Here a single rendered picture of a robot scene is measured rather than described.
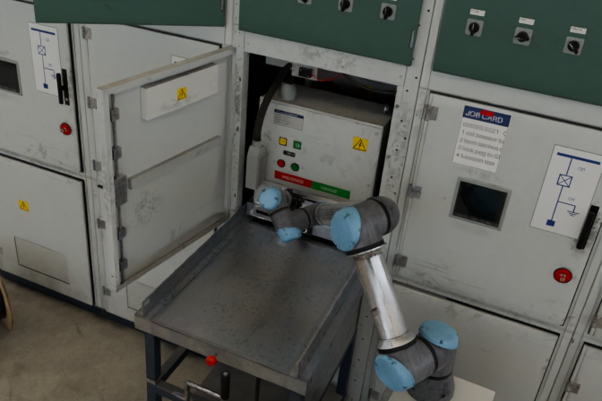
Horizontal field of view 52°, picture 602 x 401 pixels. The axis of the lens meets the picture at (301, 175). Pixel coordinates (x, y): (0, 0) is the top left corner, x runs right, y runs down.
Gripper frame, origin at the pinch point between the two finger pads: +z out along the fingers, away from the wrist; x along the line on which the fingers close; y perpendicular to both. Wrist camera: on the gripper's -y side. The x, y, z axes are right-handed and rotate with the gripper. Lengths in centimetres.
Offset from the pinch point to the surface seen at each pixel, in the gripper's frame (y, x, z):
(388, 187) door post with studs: 35.4, 15.0, -7.7
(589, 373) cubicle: 119, -29, 15
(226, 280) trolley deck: -8.9, -33.5, -22.8
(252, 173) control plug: -16.0, 6.0, -10.1
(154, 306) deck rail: -23, -45, -44
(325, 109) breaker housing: 5.3, 36.5, -10.6
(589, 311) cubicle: 112, -7, 5
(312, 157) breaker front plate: 3.6, 18.0, -4.3
